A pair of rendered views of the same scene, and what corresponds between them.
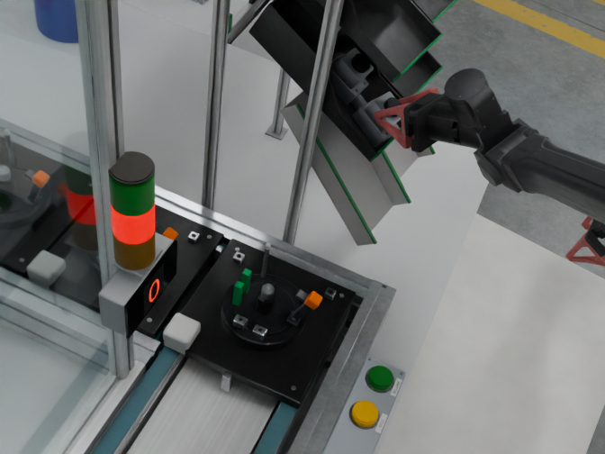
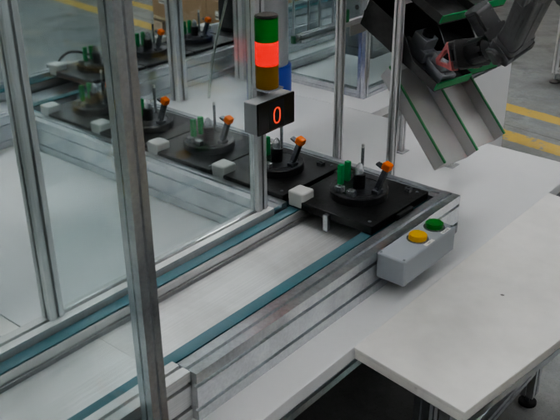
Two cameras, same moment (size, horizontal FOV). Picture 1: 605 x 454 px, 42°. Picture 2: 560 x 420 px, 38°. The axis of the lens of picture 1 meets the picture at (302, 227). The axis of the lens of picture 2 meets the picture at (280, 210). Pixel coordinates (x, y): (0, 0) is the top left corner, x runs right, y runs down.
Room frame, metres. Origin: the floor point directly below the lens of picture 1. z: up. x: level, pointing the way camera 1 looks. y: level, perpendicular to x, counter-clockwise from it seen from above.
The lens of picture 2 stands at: (-0.91, -0.54, 1.80)
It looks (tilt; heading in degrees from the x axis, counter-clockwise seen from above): 26 degrees down; 25
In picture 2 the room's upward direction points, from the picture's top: straight up
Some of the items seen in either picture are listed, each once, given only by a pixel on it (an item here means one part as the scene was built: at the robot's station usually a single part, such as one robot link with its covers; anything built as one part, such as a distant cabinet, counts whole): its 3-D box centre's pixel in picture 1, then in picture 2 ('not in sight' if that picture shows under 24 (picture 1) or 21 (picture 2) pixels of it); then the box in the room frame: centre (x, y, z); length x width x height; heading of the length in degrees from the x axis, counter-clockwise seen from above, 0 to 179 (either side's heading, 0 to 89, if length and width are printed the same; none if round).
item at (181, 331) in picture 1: (181, 333); (301, 197); (0.67, 0.15, 0.97); 0.05 x 0.05 x 0.04; 75
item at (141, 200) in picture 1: (131, 186); (266, 28); (0.59, 0.20, 1.38); 0.05 x 0.05 x 0.05
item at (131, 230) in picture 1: (133, 214); (267, 52); (0.59, 0.20, 1.33); 0.05 x 0.05 x 0.05
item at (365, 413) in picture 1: (364, 414); (417, 237); (0.60, -0.15, 0.96); 0.04 x 0.04 x 0.02
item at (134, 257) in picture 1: (134, 241); (267, 75); (0.59, 0.20, 1.28); 0.05 x 0.05 x 0.05
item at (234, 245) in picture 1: (263, 317); (358, 197); (0.74, 0.03, 0.96); 0.24 x 0.24 x 0.02; 75
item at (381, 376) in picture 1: (380, 378); (434, 226); (0.67, -0.17, 0.96); 0.04 x 0.04 x 0.02
